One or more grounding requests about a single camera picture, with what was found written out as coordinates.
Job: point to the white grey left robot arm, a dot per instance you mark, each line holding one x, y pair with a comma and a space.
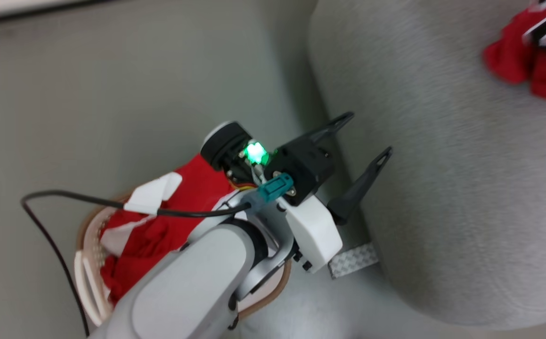
192, 292

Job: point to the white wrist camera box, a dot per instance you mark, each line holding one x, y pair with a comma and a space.
315, 235

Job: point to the white laundry basket brown rim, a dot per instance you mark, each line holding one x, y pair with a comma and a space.
89, 278

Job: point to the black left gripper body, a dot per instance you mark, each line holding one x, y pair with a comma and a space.
303, 165

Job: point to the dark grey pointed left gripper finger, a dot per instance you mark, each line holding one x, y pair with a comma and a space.
360, 188
331, 126

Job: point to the silver patterned floor tape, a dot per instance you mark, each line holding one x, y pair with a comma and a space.
354, 260

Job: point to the grey fabric sofa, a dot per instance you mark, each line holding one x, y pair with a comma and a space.
442, 188

